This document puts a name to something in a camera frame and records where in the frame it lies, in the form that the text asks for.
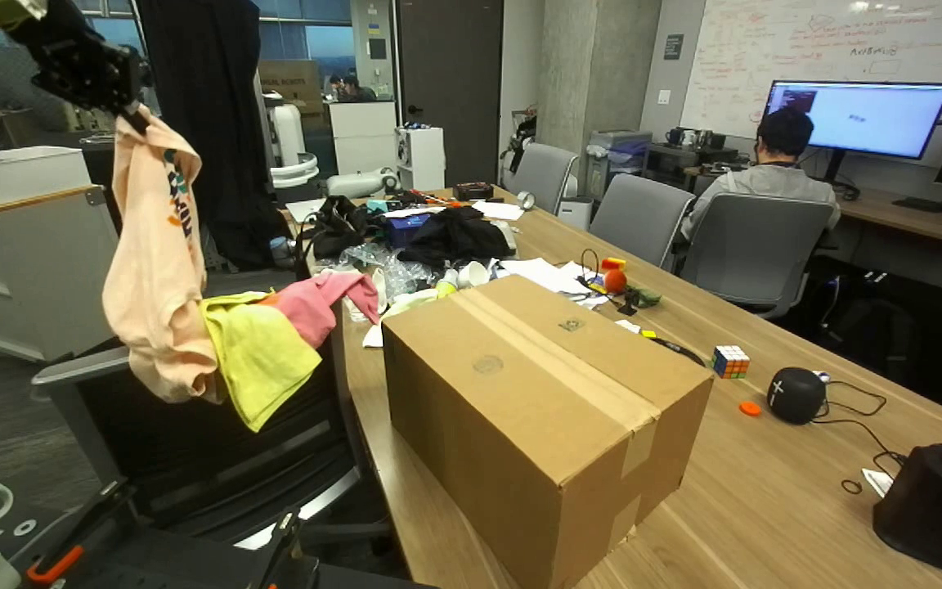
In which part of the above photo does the large cardboard box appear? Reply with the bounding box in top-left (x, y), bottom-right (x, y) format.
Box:
top-left (381, 275), bottom-right (712, 589)

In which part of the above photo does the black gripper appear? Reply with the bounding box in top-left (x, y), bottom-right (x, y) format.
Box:
top-left (11, 0), bottom-right (148, 115)

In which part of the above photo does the peach shirt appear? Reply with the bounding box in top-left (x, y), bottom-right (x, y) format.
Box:
top-left (102, 108), bottom-right (215, 404)

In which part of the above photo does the grey chair table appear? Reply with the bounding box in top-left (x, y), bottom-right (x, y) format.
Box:
top-left (679, 197), bottom-right (832, 316)
top-left (589, 175), bottom-right (689, 265)

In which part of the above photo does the black clothing pile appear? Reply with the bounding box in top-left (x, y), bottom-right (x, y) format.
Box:
top-left (398, 211), bottom-right (514, 273)

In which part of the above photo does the black round speaker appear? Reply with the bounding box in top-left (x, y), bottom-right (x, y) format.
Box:
top-left (874, 444), bottom-right (942, 571)

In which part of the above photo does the rubiks cube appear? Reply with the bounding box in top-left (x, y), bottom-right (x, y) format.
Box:
top-left (712, 344), bottom-right (751, 378)

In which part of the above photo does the grey chair near table middle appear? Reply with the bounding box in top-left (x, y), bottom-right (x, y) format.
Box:
top-left (679, 197), bottom-right (832, 316)

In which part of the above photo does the pink shirt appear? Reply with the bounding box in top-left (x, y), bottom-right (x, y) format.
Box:
top-left (272, 273), bottom-right (379, 348)

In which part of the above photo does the grey mesh office chair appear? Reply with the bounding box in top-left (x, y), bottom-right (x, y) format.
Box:
top-left (31, 334), bottom-right (388, 547)

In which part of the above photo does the yellow shirt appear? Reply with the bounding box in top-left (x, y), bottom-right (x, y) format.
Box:
top-left (201, 290), bottom-right (321, 432)

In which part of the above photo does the grey swivel chair background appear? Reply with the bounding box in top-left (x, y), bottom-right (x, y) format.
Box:
top-left (508, 145), bottom-right (580, 212)

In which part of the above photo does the seated person grey shirt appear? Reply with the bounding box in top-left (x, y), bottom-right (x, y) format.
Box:
top-left (679, 108), bottom-right (839, 244)

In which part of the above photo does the grey chair near table left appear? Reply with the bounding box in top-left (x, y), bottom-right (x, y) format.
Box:
top-left (589, 175), bottom-right (689, 265)

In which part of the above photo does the orange small toy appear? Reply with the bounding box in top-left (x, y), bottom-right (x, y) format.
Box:
top-left (598, 259), bottom-right (629, 296)

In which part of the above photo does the lit computer monitor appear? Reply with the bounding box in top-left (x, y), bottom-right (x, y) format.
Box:
top-left (766, 80), bottom-right (942, 162)

